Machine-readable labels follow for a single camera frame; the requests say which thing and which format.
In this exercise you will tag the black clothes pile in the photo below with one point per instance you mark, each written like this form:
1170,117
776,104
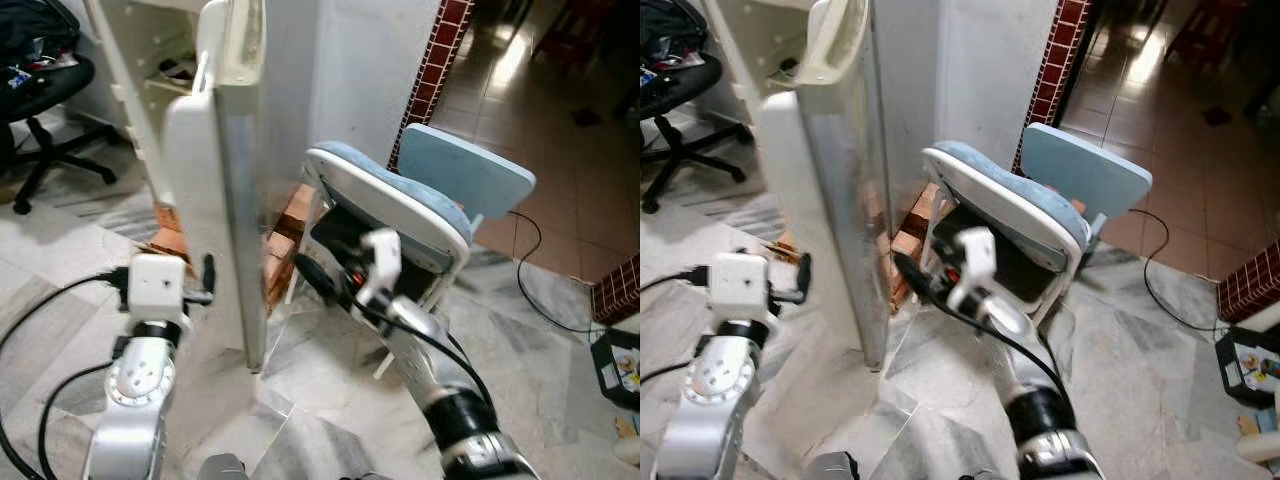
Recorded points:
670,30
35,30

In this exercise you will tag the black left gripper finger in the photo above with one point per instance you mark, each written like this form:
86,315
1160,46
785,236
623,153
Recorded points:
804,275
208,275

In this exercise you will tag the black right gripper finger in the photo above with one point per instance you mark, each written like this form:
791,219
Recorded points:
916,273
318,275

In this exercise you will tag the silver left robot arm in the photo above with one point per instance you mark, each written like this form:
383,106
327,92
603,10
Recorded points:
715,385
135,390

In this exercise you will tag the black office chair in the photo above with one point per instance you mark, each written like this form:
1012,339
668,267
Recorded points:
40,90
680,90

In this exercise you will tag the red brick pillar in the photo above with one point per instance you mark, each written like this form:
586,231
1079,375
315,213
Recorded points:
440,50
1060,50

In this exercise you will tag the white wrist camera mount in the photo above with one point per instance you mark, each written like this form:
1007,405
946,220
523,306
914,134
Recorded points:
975,262
382,262
738,285
158,288

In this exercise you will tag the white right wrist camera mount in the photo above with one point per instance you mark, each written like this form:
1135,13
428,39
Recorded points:
382,262
975,262

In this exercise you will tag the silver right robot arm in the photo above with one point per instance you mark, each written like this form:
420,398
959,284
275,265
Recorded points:
415,350
1040,410

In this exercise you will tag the grey robot leg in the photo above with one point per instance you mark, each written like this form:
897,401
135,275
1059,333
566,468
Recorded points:
830,468
220,468

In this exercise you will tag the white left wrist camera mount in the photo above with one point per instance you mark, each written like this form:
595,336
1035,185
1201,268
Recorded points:
158,288
738,285

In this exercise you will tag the white fridge door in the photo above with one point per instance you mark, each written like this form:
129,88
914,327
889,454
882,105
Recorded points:
235,200
850,200

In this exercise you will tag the red brick stack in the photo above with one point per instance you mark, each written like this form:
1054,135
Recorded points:
285,240
910,240

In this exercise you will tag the low red brick wall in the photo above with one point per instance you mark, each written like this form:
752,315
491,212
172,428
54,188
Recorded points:
618,290
1250,285

